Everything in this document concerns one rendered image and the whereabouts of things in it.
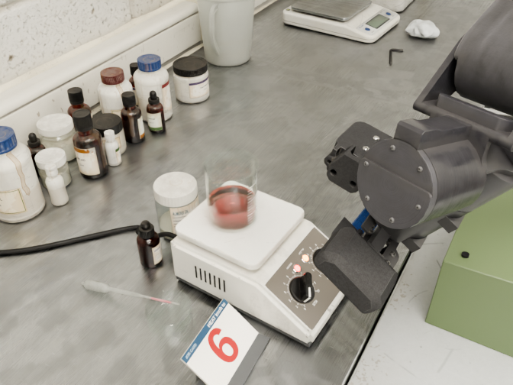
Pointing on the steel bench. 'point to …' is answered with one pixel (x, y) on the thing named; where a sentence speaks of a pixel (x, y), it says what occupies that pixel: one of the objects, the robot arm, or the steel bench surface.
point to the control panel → (309, 315)
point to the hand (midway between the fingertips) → (356, 239)
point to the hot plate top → (248, 241)
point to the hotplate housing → (248, 283)
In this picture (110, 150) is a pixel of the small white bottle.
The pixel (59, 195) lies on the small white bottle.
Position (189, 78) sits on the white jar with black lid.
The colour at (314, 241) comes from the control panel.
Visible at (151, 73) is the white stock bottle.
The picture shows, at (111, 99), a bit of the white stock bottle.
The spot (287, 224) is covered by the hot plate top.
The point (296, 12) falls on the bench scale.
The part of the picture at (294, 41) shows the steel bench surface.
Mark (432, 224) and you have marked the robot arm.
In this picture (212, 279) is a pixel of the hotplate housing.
